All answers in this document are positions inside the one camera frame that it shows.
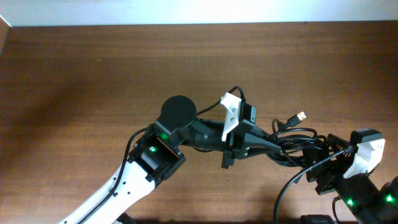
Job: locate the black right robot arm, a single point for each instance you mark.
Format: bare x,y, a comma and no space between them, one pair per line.
366,202

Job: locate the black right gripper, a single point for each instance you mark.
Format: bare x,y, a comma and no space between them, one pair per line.
325,168

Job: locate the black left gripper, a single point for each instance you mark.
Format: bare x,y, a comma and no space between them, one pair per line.
235,145

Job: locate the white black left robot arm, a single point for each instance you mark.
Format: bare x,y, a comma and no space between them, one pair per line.
156,156

